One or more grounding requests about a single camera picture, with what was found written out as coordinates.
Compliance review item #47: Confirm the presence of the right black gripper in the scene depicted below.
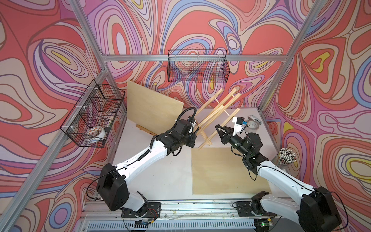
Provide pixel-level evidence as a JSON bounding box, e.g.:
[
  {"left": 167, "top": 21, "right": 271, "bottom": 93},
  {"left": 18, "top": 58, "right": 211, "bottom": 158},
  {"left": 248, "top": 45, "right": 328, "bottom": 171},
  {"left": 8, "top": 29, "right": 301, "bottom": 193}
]
[{"left": 215, "top": 124, "right": 250, "bottom": 157}]

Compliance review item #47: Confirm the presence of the wooden easel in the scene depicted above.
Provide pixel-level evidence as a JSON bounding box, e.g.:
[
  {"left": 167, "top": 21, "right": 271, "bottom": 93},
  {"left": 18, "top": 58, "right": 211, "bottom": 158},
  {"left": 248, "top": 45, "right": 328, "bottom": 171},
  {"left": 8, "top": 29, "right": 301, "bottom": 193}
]
[
  {"left": 196, "top": 87, "right": 241, "bottom": 149},
  {"left": 136, "top": 124, "right": 156, "bottom": 136}
]

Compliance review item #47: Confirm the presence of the plywood board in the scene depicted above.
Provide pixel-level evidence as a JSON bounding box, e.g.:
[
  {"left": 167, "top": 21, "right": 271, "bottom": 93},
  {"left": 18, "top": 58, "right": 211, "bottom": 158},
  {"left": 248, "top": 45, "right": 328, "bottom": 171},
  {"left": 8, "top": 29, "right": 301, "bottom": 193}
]
[
  {"left": 191, "top": 148, "right": 271, "bottom": 195},
  {"left": 127, "top": 81, "right": 184, "bottom": 134}
]

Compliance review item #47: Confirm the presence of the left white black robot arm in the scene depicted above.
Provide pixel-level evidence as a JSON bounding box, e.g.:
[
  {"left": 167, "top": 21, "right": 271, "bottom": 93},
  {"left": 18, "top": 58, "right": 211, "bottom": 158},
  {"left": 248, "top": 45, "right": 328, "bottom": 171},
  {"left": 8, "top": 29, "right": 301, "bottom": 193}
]
[{"left": 95, "top": 107, "right": 199, "bottom": 213}]

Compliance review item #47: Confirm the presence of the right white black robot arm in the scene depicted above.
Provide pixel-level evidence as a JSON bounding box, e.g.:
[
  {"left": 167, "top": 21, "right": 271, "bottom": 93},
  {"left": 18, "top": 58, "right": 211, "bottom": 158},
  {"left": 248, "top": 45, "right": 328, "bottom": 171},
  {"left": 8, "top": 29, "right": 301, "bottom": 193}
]
[{"left": 215, "top": 125, "right": 342, "bottom": 232}]

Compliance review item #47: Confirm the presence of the clear packing tape roll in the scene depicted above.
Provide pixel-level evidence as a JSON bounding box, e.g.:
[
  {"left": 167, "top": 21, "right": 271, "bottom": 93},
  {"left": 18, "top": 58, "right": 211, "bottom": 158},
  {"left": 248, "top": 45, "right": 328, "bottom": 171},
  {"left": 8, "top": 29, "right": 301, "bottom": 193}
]
[{"left": 246, "top": 120, "right": 260, "bottom": 132}]

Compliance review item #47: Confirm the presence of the small silver metal object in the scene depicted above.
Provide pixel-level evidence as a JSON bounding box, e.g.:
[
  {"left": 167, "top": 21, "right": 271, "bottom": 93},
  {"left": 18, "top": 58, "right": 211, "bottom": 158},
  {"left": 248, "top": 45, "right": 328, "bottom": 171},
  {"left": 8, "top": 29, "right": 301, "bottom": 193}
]
[{"left": 248, "top": 115, "right": 262, "bottom": 125}]

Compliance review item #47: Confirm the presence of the cup of pencils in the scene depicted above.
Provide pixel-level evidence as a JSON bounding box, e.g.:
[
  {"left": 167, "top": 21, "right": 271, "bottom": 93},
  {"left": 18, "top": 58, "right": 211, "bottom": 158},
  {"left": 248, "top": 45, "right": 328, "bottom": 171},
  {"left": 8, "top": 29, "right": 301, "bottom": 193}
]
[{"left": 272, "top": 148, "right": 297, "bottom": 168}]

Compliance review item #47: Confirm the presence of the patterned tape roll in basket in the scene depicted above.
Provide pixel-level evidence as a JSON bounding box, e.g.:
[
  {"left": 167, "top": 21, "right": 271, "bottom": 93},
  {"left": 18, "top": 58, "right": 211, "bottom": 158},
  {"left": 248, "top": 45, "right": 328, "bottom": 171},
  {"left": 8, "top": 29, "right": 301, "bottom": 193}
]
[{"left": 86, "top": 126, "right": 106, "bottom": 143}]

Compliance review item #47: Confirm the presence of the green circuit board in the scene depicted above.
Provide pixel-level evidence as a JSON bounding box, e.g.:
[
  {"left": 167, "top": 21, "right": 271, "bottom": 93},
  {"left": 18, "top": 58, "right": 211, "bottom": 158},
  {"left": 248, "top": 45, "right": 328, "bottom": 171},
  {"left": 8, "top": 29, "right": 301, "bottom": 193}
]
[{"left": 134, "top": 220, "right": 152, "bottom": 229}]

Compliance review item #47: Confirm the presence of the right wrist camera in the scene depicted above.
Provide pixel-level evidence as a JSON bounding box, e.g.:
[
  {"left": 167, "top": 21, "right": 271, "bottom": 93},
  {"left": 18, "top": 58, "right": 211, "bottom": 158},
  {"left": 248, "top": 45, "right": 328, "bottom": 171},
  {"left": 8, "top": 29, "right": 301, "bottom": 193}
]
[{"left": 232, "top": 117, "right": 247, "bottom": 135}]

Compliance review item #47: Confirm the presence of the back black wire basket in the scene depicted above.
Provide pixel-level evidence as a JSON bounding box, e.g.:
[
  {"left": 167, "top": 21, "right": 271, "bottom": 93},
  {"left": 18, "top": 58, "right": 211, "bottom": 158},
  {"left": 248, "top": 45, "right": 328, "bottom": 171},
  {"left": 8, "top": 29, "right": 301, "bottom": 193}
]
[{"left": 167, "top": 48, "right": 231, "bottom": 83}]

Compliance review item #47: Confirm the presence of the black wire basket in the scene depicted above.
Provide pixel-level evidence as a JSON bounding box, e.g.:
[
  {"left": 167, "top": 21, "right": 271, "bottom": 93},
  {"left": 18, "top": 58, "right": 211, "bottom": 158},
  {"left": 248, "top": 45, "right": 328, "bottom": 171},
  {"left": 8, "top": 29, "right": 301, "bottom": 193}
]
[
  {"left": 167, "top": 48, "right": 231, "bottom": 83},
  {"left": 60, "top": 80, "right": 126, "bottom": 148}
]

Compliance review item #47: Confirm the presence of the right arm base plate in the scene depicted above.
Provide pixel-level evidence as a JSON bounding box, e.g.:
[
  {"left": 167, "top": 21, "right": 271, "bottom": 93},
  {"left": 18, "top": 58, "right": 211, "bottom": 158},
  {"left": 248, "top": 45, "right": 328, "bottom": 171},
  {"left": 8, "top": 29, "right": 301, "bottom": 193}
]
[{"left": 232, "top": 201, "right": 277, "bottom": 218}]

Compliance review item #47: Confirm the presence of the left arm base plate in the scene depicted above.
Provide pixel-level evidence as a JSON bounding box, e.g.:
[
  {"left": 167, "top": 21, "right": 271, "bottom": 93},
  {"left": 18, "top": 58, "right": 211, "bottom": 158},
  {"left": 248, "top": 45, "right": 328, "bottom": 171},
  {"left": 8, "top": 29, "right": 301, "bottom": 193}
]
[{"left": 121, "top": 202, "right": 161, "bottom": 219}]

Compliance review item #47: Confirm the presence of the left black wire basket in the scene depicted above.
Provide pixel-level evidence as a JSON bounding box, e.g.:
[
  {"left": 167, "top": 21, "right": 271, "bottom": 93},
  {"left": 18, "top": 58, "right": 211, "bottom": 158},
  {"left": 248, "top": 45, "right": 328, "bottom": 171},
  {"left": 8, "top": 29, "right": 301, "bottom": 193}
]
[{"left": 60, "top": 80, "right": 126, "bottom": 148}]

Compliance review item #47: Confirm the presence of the aluminium mounting rail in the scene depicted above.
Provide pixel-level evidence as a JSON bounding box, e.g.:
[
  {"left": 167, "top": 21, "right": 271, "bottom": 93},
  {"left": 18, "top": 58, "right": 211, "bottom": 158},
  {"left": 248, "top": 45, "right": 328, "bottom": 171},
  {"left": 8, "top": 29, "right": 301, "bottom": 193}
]
[{"left": 75, "top": 199, "right": 303, "bottom": 232}]

